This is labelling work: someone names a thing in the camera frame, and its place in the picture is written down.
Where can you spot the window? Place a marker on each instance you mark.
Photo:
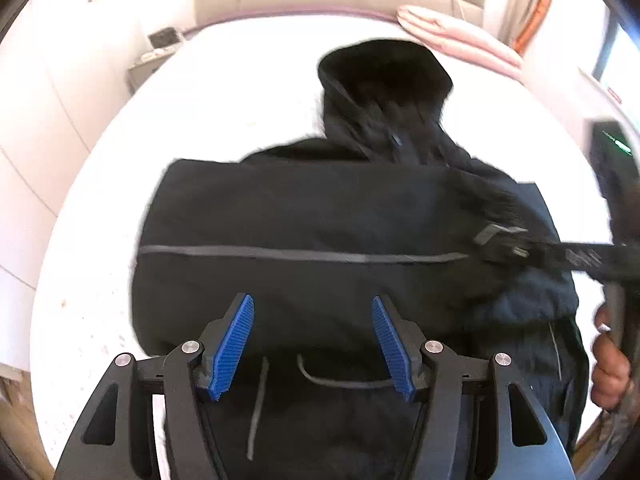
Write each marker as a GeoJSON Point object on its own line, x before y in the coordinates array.
{"type": "Point", "coordinates": [612, 55]}

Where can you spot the grey nightstand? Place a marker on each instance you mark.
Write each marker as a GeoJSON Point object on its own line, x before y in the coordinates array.
{"type": "Point", "coordinates": [145, 72]}

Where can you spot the person's right hand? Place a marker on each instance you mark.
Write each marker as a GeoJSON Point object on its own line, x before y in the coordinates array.
{"type": "Point", "coordinates": [607, 365]}

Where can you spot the white quilted bed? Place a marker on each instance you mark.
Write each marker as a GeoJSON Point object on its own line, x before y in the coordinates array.
{"type": "Point", "coordinates": [200, 110]}

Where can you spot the black hooded jacket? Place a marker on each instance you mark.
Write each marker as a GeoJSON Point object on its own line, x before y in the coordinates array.
{"type": "Point", "coordinates": [310, 210]}

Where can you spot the dark picture frame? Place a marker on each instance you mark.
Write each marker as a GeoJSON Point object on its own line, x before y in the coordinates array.
{"type": "Point", "coordinates": [162, 39]}

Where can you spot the white wardrobe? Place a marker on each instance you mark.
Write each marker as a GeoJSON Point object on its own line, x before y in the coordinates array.
{"type": "Point", "coordinates": [45, 110]}

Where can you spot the orange curtain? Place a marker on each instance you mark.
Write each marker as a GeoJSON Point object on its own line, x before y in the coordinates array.
{"type": "Point", "coordinates": [537, 5]}

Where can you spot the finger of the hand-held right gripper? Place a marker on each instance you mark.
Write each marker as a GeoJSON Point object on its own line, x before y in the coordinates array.
{"type": "Point", "coordinates": [545, 252]}

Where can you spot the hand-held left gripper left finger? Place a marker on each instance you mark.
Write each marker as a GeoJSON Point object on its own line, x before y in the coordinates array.
{"type": "Point", "coordinates": [231, 350]}

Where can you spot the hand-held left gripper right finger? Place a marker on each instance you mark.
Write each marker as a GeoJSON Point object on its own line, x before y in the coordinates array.
{"type": "Point", "coordinates": [395, 352]}

